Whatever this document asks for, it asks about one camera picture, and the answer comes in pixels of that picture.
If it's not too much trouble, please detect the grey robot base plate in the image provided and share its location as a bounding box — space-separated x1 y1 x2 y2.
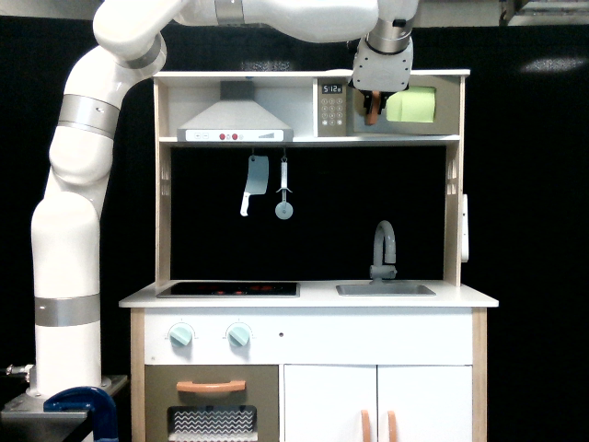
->
0 373 130 442

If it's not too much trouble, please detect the grey range hood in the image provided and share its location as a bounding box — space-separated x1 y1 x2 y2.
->
177 81 294 143

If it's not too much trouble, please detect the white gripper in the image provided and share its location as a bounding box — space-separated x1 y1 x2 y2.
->
350 38 413 114

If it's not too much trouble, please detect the grey toy sink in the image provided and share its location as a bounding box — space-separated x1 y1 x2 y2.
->
336 282 435 297

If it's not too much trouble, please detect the toy cleaver knife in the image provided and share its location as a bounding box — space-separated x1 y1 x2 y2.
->
240 155 269 216

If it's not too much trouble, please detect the right mint stove knob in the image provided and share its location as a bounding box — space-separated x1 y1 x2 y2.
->
225 322 252 348

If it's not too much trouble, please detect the microwave keypad panel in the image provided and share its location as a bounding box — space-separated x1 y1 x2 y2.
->
317 78 347 137

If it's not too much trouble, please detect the right white cabinet door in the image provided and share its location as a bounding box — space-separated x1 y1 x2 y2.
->
377 366 473 441

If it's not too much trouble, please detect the left white cabinet door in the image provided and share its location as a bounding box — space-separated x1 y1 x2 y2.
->
283 365 377 441

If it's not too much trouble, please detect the grey toy faucet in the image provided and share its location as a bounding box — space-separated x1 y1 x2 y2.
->
370 220 398 283

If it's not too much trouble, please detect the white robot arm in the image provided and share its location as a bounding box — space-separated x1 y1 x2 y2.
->
31 1 418 397

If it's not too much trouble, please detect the black toy stovetop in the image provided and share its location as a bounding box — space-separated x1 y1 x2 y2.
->
157 282 299 298

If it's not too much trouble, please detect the left mint stove knob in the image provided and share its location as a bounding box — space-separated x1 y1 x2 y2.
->
167 322 194 348

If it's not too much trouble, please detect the white side-mounted holder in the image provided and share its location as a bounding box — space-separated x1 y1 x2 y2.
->
461 193 469 263

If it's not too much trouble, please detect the grey oven door orange handle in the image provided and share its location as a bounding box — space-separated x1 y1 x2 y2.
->
145 365 280 441

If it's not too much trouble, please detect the white cabinet door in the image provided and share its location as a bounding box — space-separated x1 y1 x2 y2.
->
283 365 377 441
377 366 473 441

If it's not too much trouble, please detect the toy pizza cutter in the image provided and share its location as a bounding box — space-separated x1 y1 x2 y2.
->
275 157 294 220

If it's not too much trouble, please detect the white wooden toy kitchen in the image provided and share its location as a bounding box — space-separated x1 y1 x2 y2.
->
121 69 497 441

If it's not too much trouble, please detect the blue clamp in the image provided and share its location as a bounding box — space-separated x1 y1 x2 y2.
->
43 387 119 442

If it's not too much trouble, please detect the mint stove knob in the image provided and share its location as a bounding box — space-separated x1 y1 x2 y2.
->
225 322 252 348
167 322 194 348

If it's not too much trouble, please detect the grey microwave door orange handle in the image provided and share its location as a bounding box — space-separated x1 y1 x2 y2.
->
349 71 462 135

